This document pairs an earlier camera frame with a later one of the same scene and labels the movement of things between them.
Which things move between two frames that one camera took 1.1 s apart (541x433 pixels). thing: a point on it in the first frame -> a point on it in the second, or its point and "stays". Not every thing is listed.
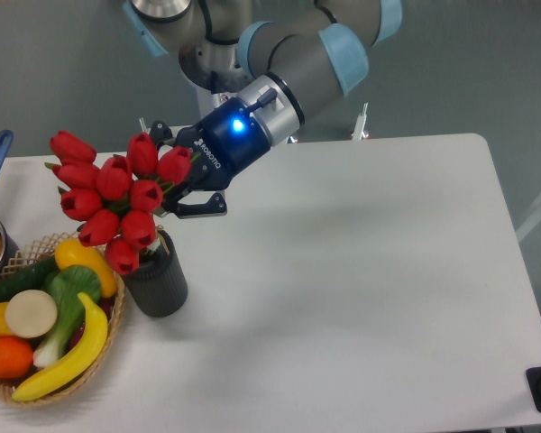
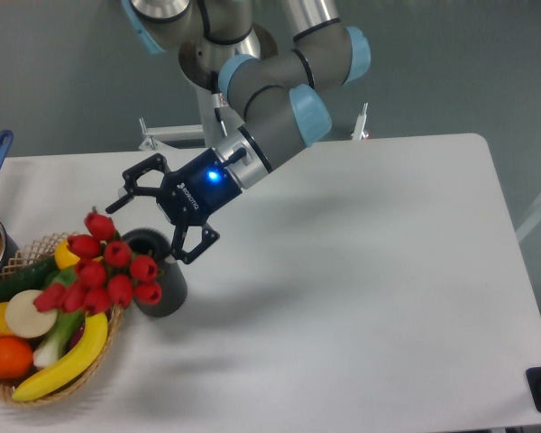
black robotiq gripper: x=224 y=142 -> x=186 y=196
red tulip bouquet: x=115 y=200 -> x=107 y=275
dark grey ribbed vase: x=159 y=287 stays
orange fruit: x=7 y=357 stays
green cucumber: x=28 y=277 stays
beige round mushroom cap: x=31 y=314 stays
